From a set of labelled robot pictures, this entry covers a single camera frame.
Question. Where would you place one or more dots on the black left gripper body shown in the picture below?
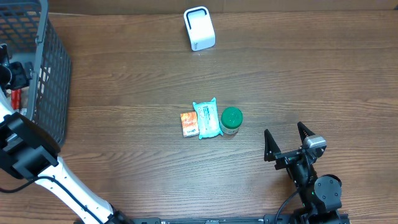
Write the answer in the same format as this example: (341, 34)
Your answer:
(13, 78)

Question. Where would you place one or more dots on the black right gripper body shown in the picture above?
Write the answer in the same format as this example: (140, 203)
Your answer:
(286, 159)

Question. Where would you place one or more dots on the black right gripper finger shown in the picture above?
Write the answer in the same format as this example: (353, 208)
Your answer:
(304, 132)
(271, 147)

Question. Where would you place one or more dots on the red coffee stick sachet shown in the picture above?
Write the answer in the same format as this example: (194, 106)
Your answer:
(16, 99)

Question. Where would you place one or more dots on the green lid jar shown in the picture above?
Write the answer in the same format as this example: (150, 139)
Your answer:
(231, 120)

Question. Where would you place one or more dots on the teal wet wipes pack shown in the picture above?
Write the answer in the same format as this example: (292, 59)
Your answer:
(208, 120)

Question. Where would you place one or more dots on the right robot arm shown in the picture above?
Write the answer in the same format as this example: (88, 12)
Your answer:
(316, 199)

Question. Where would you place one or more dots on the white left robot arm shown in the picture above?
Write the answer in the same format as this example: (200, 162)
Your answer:
(29, 152)

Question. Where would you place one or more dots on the white barcode scanner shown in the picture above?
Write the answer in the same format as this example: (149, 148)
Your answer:
(200, 28)

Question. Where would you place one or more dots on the grey plastic shopping basket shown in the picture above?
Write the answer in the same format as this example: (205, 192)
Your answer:
(32, 40)

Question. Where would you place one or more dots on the orange small box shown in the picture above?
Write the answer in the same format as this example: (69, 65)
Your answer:
(189, 123)

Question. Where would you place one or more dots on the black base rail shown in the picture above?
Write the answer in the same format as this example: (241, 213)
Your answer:
(217, 220)

